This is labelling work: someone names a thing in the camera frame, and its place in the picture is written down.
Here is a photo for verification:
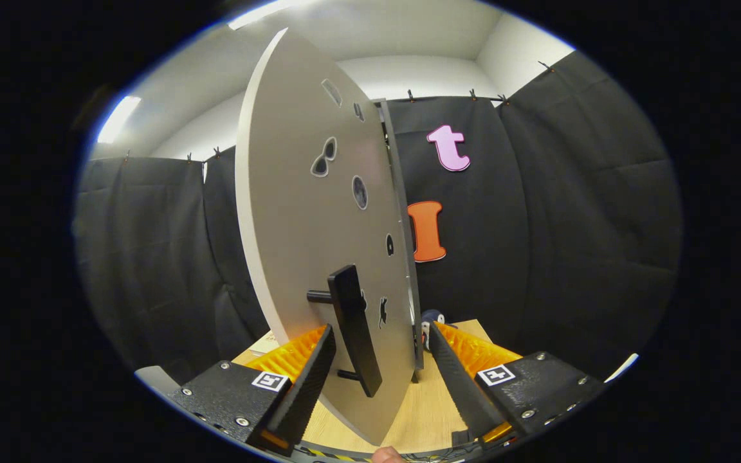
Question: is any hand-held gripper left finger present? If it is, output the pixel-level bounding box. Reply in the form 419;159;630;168
168;323;338;457

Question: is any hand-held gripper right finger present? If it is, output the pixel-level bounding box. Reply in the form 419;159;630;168
427;320;606;451

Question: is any black door handle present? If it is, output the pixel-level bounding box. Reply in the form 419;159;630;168
307;264;383;398

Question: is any beige shoe cabinet door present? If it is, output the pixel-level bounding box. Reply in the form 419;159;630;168
235;27;423;446

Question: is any grey shoe cabinet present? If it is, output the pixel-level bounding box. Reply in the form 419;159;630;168
370;98;426;383

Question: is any beige cover book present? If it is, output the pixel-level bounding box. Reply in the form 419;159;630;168
248;331;281;356

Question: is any penguin plush toy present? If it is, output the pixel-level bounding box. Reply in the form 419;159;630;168
419;309;448;351

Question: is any black backdrop cloth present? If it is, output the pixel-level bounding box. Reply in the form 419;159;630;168
73;50;683;386

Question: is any narrow ceiling light strip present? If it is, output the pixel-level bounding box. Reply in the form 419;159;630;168
97;95;143;145

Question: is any wide ceiling light panel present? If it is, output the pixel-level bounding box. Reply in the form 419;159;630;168
228;0;320;31

